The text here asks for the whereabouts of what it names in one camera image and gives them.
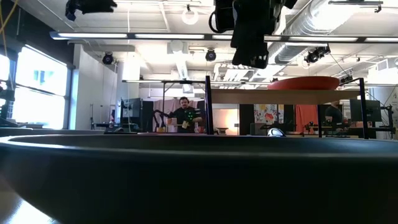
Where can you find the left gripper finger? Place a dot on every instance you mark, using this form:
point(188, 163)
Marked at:
point(93, 6)

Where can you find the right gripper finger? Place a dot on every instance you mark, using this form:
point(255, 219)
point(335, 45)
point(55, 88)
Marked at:
point(253, 57)

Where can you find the orange plate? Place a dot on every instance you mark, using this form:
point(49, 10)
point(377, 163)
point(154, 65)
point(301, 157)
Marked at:
point(303, 83)

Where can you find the long ceiling light bar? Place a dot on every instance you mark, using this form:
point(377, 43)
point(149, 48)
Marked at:
point(93, 35)

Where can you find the black hanging spotlight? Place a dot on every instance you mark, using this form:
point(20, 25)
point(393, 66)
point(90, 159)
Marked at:
point(210, 55)
point(314, 56)
point(108, 59)

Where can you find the colourful poster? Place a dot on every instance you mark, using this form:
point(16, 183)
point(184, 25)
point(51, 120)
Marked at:
point(267, 115)

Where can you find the round white pendant lamp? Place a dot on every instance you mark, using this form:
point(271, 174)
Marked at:
point(190, 16)

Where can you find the white rounded object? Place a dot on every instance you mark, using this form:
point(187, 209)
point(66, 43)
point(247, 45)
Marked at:
point(276, 132)

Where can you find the orange curtain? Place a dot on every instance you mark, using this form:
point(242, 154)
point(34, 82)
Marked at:
point(306, 116)

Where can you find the person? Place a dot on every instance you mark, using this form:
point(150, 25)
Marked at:
point(334, 116)
point(183, 116)

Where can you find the beige curtain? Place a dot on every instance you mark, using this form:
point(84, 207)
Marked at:
point(168, 105)

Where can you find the black computer monitor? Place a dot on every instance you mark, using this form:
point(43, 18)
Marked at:
point(132, 109)
point(374, 110)

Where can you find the large bright window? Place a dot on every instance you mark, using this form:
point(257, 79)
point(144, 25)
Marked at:
point(40, 105)

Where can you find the black cabinet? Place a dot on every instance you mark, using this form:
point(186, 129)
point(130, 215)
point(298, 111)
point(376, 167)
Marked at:
point(147, 116)

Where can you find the black equipment stand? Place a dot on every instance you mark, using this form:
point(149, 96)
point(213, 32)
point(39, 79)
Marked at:
point(4, 105)

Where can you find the silver ventilation duct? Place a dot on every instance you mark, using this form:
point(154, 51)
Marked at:
point(292, 53)

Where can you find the black overhead metal frame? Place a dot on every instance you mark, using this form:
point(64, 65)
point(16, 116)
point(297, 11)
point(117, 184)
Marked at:
point(174, 81)

